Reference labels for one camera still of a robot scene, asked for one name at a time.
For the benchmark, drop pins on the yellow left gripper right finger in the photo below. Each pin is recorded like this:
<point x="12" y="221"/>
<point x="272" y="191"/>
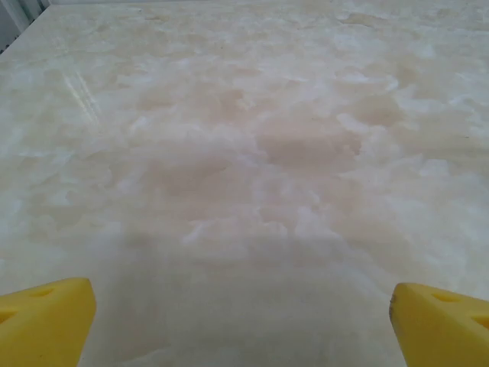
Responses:
<point x="443" y="332"/>

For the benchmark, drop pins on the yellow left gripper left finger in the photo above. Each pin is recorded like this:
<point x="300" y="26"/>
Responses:
<point x="42" y="329"/>

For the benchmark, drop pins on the aluminium frame side rail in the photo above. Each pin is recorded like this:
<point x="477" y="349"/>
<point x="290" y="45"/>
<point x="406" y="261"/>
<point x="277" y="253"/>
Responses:
<point x="15" y="19"/>

